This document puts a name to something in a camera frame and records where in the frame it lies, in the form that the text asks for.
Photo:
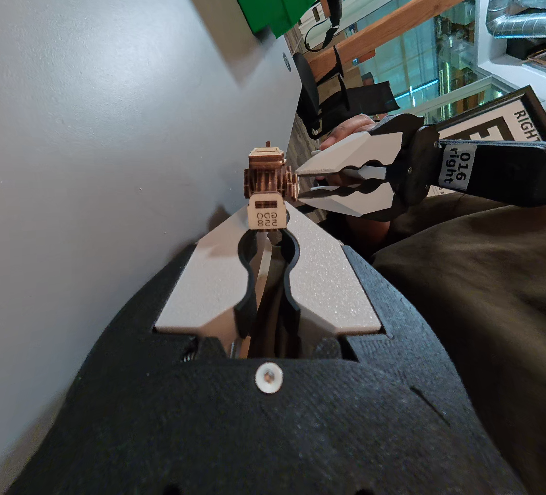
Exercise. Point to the wooden puzzle model assembly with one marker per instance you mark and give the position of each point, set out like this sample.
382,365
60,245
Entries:
268,192

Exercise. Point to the wooden beam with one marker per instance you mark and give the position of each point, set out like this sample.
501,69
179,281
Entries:
405,21

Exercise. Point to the round desk grommet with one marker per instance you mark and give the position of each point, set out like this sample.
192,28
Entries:
286,62

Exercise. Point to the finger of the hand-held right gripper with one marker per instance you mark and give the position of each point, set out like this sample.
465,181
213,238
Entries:
358,200
354,155

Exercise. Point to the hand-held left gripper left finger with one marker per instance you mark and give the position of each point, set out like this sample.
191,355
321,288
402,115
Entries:
200,290

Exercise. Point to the silver ventilation ducts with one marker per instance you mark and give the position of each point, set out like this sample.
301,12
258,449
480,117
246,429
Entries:
516,4

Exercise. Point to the framed black-white marker board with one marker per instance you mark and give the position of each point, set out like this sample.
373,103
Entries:
499,119

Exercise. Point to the person's right hand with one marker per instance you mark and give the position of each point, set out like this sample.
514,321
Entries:
345,128

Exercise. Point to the person's brown shirt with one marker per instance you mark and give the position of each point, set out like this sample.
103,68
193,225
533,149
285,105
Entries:
469,311

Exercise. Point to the black office chair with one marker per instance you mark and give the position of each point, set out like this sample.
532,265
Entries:
332,102

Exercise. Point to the person's right forearm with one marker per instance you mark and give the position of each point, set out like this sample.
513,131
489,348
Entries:
369,234

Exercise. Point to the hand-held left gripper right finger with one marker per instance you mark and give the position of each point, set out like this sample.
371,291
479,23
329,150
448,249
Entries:
332,286

